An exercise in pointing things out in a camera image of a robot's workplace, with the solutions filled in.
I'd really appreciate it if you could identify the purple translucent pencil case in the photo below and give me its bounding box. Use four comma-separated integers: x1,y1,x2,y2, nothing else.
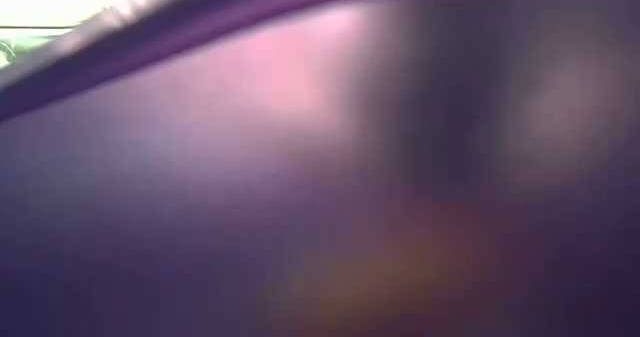
0,0,640,337

